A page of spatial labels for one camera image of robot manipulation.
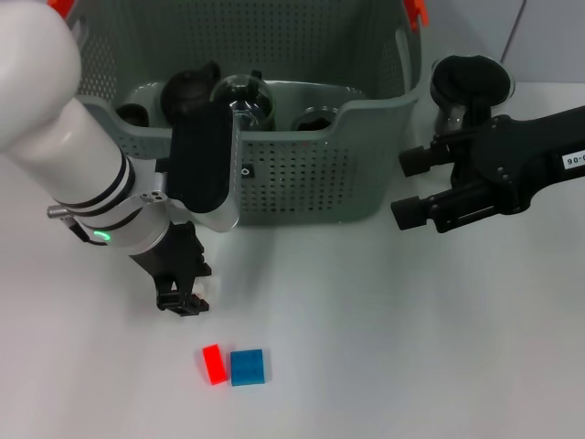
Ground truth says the blue square brick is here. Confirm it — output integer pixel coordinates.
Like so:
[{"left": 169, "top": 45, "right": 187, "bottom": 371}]
[{"left": 229, "top": 348, "right": 266, "bottom": 388}]

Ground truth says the glass teacup black sleeve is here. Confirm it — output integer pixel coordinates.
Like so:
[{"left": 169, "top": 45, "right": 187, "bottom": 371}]
[
  {"left": 209, "top": 68, "right": 277, "bottom": 133},
  {"left": 292, "top": 105, "right": 340, "bottom": 132}
]

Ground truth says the bright red rectangular brick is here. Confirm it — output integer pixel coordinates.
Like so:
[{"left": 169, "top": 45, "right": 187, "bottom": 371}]
[{"left": 202, "top": 345, "right": 229, "bottom": 386}]

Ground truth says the grey perforated storage bin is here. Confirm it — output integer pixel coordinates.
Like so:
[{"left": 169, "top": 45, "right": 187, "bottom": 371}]
[{"left": 68, "top": 0, "right": 433, "bottom": 228}]

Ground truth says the small black clay cup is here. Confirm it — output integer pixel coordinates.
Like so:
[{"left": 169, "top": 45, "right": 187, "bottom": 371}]
[{"left": 115, "top": 103, "right": 150, "bottom": 128}]

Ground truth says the black clay teapot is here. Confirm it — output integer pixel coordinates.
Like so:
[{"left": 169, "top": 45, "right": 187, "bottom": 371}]
[{"left": 159, "top": 59, "right": 221, "bottom": 125}]

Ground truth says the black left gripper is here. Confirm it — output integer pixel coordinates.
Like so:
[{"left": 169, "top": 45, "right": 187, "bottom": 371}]
[{"left": 129, "top": 220, "right": 215, "bottom": 318}]

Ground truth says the glass teapot black handle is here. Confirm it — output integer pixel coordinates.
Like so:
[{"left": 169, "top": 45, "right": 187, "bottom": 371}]
[{"left": 429, "top": 53, "right": 516, "bottom": 136}]

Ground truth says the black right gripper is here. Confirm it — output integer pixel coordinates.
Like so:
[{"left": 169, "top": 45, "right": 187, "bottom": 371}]
[{"left": 390, "top": 104, "right": 585, "bottom": 234}]

